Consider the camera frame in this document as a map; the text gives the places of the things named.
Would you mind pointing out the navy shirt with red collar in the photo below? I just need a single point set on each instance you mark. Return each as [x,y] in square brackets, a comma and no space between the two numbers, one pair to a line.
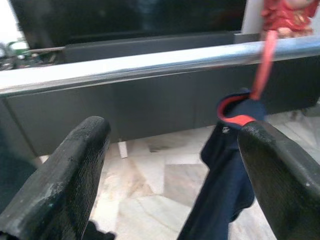
[220,175]

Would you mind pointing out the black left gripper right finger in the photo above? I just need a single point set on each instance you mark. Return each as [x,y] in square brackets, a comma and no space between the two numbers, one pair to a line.
[287,180]

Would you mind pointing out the black flat screen TV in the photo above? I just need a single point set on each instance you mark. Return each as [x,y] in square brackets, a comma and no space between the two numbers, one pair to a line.
[125,17]

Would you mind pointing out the red plastic hanger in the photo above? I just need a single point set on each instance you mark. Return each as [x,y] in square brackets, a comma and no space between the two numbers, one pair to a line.
[265,65]

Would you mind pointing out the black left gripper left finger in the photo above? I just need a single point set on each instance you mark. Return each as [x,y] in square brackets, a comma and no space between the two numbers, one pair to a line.
[62,180]

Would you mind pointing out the red robed figurine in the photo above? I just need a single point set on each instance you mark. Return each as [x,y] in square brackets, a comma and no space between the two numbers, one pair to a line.
[287,15]

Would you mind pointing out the silver metal clothes rack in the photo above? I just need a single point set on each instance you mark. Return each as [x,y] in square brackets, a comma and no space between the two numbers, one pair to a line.
[150,65]

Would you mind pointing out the black TV cabinet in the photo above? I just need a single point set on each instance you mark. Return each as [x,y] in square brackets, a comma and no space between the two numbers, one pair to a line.
[150,107]

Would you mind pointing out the green mug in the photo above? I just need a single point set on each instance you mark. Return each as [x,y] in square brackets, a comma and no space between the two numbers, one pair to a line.
[17,46]

